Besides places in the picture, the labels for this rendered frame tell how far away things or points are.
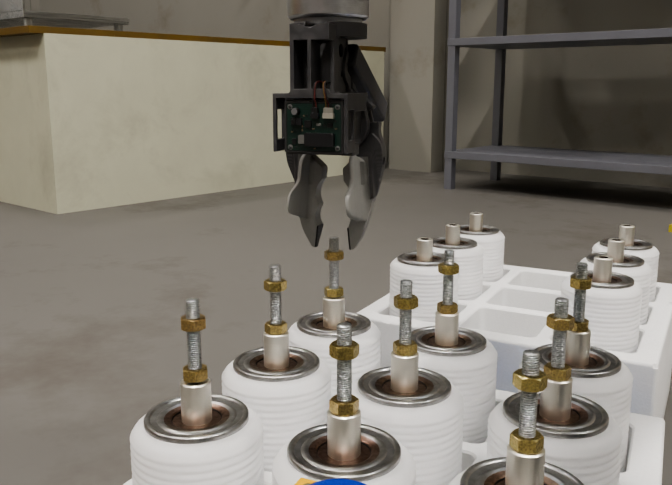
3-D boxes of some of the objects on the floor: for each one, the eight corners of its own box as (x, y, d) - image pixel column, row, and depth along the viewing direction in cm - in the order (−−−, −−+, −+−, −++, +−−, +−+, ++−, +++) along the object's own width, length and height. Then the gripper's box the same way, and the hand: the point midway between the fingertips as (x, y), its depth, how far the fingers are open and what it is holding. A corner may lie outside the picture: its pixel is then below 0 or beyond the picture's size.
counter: (384, 169, 436) (386, 47, 422) (44, 216, 280) (28, 25, 266) (304, 161, 479) (303, 50, 465) (-31, 198, 323) (-47, 33, 309)
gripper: (250, 21, 65) (255, 257, 69) (370, 17, 61) (368, 267, 65) (287, 28, 73) (290, 239, 77) (396, 25, 69) (393, 247, 73)
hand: (336, 233), depth 73 cm, fingers open, 3 cm apart
